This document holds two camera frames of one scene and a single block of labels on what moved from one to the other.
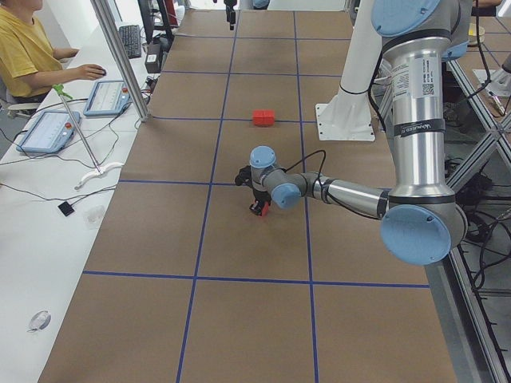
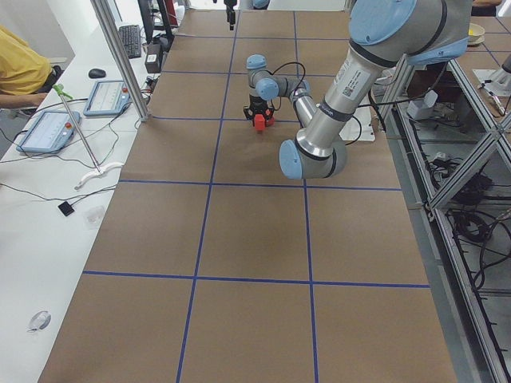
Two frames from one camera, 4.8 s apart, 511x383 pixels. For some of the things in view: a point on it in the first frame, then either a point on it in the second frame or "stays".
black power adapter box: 152,59 stays
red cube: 265,208 -> 259,122
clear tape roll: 40,321 stays
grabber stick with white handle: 99,171 stays
